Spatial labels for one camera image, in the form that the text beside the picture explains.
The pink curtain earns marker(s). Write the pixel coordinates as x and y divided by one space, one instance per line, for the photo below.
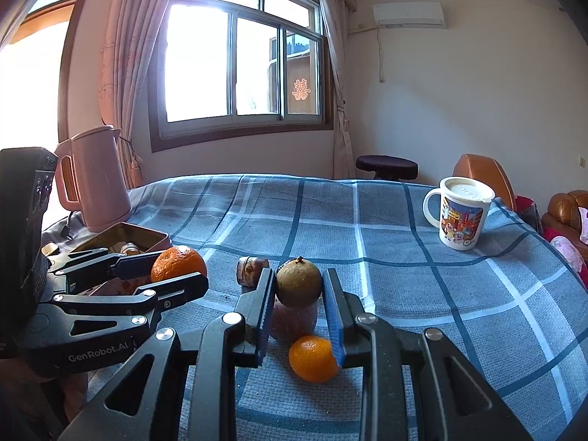
124 55

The brown leather sofa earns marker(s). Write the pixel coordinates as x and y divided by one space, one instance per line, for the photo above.
562 206

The pink cloth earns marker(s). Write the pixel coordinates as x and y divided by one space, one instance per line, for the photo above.
569 252

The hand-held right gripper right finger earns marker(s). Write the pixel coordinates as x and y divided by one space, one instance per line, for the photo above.
335 326

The purple sweet potato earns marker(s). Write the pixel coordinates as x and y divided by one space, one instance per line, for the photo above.
294 324

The beige curtain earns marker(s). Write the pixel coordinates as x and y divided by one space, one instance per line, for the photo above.
337 101

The blue plaid tablecloth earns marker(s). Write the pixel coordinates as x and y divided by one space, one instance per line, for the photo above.
390 285

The white printed mug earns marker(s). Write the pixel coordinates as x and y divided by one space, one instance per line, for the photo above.
461 220

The pink floral pillow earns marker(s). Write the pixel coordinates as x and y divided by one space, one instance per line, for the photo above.
583 225

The brown leather armchair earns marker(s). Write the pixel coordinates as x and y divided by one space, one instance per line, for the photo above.
477 170

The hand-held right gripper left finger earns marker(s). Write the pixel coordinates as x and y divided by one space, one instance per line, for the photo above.
262 317

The small orange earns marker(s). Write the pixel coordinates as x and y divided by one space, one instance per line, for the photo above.
312 358

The pink electric kettle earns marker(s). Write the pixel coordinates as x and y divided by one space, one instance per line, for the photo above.
101 183

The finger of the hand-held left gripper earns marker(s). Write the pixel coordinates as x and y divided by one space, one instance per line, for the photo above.
138 262
177 287

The brown longan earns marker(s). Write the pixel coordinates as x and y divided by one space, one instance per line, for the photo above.
298 285

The dark red cloth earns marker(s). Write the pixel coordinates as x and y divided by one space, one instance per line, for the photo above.
523 209

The white air conditioner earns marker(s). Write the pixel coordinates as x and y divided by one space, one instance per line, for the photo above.
409 11

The dark round stool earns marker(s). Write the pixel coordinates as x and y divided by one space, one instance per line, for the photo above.
386 165

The pink metal tin box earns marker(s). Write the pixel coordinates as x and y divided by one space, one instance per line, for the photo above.
138 232

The large orange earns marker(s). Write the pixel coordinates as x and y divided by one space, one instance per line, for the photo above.
177 262

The sliding glass window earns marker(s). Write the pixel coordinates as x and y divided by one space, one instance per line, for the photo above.
202 55

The red window decoration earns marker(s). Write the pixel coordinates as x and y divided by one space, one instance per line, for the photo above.
301 89

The air conditioner pipe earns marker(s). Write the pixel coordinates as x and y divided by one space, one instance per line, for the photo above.
380 55

